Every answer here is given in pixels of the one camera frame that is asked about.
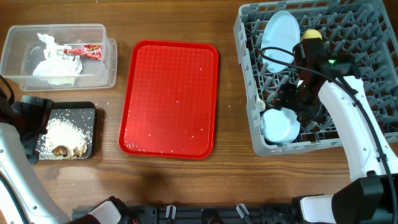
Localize yellow plastic cup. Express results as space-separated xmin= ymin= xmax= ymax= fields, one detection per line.
xmin=300 ymin=29 xmax=323 ymax=41

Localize light blue round plate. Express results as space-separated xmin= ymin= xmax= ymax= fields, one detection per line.
xmin=260 ymin=11 xmax=300 ymax=73

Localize white plastic spoon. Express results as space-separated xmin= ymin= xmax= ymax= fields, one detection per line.
xmin=256 ymin=95 xmax=266 ymax=112

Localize green bowl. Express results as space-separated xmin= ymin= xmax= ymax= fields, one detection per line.
xmin=260 ymin=108 xmax=300 ymax=144

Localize red snack wrapper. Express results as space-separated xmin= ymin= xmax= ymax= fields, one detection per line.
xmin=63 ymin=44 xmax=103 ymax=60

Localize white napkin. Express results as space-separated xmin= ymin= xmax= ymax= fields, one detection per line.
xmin=33 ymin=33 xmax=83 ymax=85

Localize food scraps and rice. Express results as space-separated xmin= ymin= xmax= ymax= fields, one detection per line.
xmin=37 ymin=118 xmax=93 ymax=161

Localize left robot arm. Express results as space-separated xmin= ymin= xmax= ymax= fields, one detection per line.
xmin=1 ymin=92 xmax=72 ymax=224

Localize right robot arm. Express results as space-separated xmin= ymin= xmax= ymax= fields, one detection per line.
xmin=282 ymin=37 xmax=397 ymax=223

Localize grey dishwasher rack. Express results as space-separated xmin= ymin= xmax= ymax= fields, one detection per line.
xmin=233 ymin=1 xmax=397 ymax=157

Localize clear plastic waste bin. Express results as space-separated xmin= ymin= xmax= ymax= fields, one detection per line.
xmin=1 ymin=24 xmax=118 ymax=91

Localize red serving tray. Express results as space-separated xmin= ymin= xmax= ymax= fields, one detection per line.
xmin=118 ymin=40 xmax=219 ymax=159

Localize black rectangular tray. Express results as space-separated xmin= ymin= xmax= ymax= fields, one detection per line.
xmin=35 ymin=101 xmax=96 ymax=159

